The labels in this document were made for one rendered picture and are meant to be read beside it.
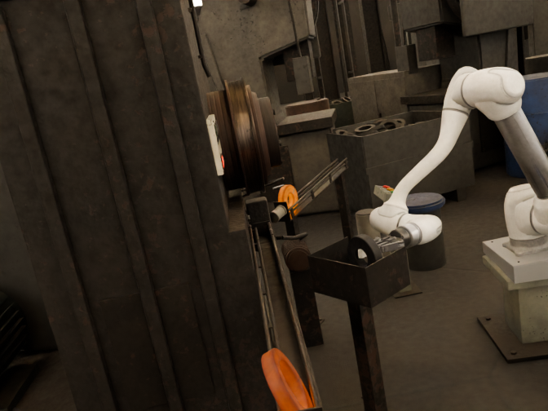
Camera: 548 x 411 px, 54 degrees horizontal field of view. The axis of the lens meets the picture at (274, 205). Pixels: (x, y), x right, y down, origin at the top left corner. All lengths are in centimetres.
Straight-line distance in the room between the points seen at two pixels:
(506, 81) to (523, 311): 103
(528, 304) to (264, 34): 322
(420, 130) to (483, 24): 136
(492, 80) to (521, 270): 79
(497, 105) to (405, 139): 243
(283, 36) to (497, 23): 200
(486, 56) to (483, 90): 381
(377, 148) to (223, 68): 156
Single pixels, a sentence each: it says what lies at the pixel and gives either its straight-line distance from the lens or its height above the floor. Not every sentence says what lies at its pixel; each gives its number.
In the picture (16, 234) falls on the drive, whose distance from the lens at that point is 272.
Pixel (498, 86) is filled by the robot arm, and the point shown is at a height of 116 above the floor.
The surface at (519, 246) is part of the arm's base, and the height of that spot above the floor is 45.
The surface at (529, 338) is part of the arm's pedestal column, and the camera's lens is 264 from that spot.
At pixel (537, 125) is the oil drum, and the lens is 528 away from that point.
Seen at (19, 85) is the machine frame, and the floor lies 144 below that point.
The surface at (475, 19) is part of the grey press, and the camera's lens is 540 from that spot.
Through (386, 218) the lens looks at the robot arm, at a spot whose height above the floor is 71.
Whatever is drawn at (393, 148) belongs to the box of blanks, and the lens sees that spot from 440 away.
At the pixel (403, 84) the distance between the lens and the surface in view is 601.
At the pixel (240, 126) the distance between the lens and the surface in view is 197.
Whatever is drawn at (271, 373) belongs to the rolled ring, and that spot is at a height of 73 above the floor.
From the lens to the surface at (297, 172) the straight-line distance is 491.
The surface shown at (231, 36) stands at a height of 170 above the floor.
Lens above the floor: 135
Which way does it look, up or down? 14 degrees down
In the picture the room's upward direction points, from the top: 11 degrees counter-clockwise
